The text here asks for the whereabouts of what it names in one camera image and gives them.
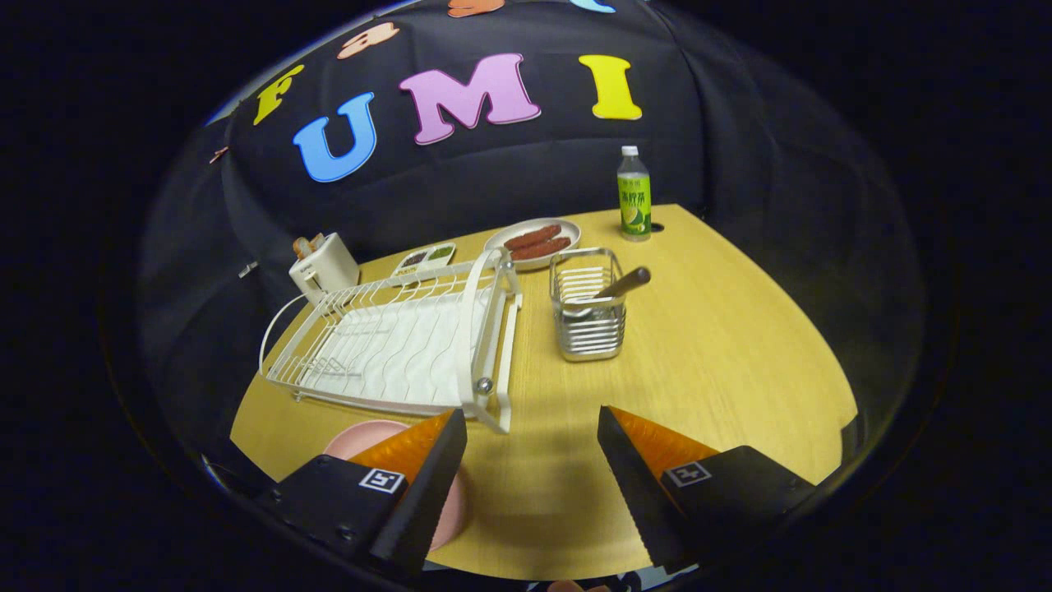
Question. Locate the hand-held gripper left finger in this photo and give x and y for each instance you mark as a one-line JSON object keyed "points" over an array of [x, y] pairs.
{"points": [[419, 501]]}

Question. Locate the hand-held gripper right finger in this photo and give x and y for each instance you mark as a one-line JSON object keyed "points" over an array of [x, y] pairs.
{"points": [[637, 485]]}

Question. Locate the pink plate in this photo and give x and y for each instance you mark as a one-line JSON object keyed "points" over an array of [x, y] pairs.
{"points": [[362, 436]]}

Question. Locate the white round sausage plate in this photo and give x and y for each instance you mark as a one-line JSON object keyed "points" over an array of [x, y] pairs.
{"points": [[501, 240]]}

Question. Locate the white compartment seasoning tray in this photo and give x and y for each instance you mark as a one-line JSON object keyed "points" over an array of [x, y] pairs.
{"points": [[423, 261]]}

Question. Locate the white toaster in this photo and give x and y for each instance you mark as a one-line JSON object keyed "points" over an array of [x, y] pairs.
{"points": [[329, 267]]}

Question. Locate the brown sausage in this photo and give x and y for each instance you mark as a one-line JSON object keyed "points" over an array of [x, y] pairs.
{"points": [[541, 248], [532, 237]]}

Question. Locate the green label drink bottle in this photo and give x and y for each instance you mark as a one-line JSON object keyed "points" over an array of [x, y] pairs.
{"points": [[634, 205]]}

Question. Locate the small silver cloth clip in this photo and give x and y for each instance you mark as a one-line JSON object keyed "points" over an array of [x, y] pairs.
{"points": [[246, 269]]}

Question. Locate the black backdrop cloth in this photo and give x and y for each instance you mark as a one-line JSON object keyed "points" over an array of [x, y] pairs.
{"points": [[740, 123]]}

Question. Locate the small orange cloth clip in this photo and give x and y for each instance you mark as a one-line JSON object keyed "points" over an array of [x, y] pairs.
{"points": [[218, 154]]}

